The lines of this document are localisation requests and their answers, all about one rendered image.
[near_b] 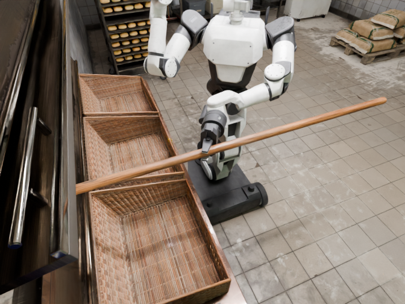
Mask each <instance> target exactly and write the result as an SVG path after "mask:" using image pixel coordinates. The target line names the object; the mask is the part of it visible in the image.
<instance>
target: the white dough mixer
mask: <svg viewBox="0 0 405 304"><path fill-rule="evenodd" d="M330 4H331V0H286V4H285V7H284V13H283V14H284V15H285V16H289V17H292V18H295V19H297V22H300V19H302V18H307V17H314V16H321V17H322V18H325V15H327V13H328V9H329V7H330Z"/></svg>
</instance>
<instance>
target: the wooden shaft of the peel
mask: <svg viewBox="0 0 405 304"><path fill-rule="evenodd" d="M386 102H387V99H386V98H385V97H381V98H377V99H374V100H370V101H366V102H363V103H359V104H355V105H353V106H349V107H345V108H342V109H338V110H334V111H332V112H328V113H324V114H321V115H317V116H313V117H311V118H307V119H303V120H300V121H296V122H292V123H290V124H286V125H282V126H279V127H275V128H271V129H269V130H265V131H261V132H258V133H254V134H251V135H248V136H244V137H241V138H237V139H233V140H230V141H227V142H222V143H220V144H216V145H212V146H211V147H210V149H209V152H208V154H206V153H202V148H201V149H199V150H195V151H191V152H188V153H184V154H180V155H177V156H174V157H170V158H167V159H163V160H159V161H156V162H153V163H149V164H146V165H142V166H138V167H135V168H132V169H128V170H125V171H121V172H118V173H114V174H110V175H107V176H104V177H100V178H97V179H93V180H89V181H86V182H83V183H79V184H76V195H78V194H82V193H84V192H88V191H92V190H94V189H98V188H102V187H105V186H108V185H112V184H115V183H119V182H122V181H125V180H128V179H132V178H135V177H138V176H142V175H145V174H149V173H153V172H155V171H159V170H161V169H165V168H169V167H172V166H175V165H179V164H182V163H186V162H190V161H192V160H196V159H200V158H202V157H206V156H210V155H212V154H216V153H220V152H223V151H227V150H230V149H233V148H236V147H240V146H243V145H246V144H250V143H253V142H257V141H261V140H263V139H267V138H271V137H273V136H277V135H281V134H283V133H287V132H290V131H294V130H298V129H300V128H304V127H308V126H310V125H314V124H318V123H320V122H324V121H328V120H331V119H335V118H338V117H341V116H344V115H348V114H351V113H354V112H358V111H361V110H365V109H368V108H371V107H375V106H379V105H381V104H384V103H386Z"/></svg>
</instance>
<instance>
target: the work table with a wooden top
mask: <svg viewBox="0 0 405 304"><path fill-rule="evenodd" d="M281 3H282V0H280V1H279V5H278V6H276V5H274V4H272V3H270V2H268V1H266V0H253V8H252V9H250V10H255V11H266V9H267V8H268V7H269V6H270V8H269V10H276V9H278V11H277V18H276V19H278V17H279V14H280V9H281ZM169 6H170V14H171V17H173V14H172V12H174V14H175V15H176V16H177V17H178V18H179V19H180V20H181V15H182V13H183V12H184V11H183V5H182V0H180V8H174V9H172V6H171V3H170V4H169ZM202 17H203V18H204V19H209V18H210V13H208V12H207V11H205V15H202Z"/></svg>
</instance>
